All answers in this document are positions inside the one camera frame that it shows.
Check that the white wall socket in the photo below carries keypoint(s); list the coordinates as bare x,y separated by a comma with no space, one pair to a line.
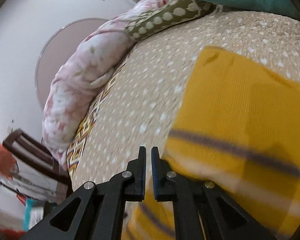
10,129

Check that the yellow striped sweater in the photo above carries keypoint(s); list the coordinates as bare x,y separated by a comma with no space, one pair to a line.
235,120

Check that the olive spotted pillow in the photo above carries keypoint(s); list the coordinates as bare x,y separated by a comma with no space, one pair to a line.
165,17

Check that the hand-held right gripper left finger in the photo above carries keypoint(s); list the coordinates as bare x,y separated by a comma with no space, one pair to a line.
141,175

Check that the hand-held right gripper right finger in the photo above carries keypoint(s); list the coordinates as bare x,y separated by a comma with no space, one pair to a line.
154,175

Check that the pink floral duvet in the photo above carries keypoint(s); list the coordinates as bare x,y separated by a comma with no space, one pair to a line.
90,67

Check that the round wall panel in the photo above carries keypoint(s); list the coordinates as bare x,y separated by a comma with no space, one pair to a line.
57,47

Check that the beige spotted quilt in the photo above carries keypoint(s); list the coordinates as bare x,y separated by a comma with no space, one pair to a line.
145,92

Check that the dark wooden chair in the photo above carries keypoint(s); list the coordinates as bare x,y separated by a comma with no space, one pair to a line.
37,152

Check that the teal cloth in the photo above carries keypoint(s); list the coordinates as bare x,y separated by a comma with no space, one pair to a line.
30,212

